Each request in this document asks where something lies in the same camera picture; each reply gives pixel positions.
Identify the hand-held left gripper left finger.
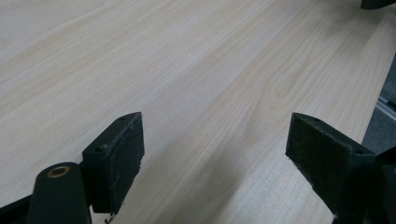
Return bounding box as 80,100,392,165
81,111,146,216

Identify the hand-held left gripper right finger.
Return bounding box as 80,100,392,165
285,112,378,217

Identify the dark object at table edge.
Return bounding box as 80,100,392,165
360,0,396,10

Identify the metal rail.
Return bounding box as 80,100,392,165
375,96,396,121

